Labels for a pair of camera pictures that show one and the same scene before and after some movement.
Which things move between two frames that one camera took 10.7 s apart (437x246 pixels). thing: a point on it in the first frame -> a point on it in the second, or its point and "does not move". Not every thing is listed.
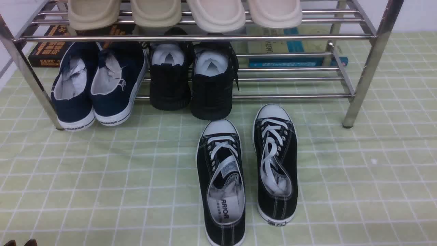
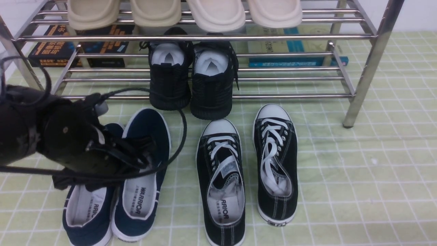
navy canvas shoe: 71,93 -> 87,217
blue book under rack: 292,62 does not move
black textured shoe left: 170,64 does not move
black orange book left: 48,54 does not move
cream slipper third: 218,16 does not move
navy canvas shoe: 115,80 -> 137,203
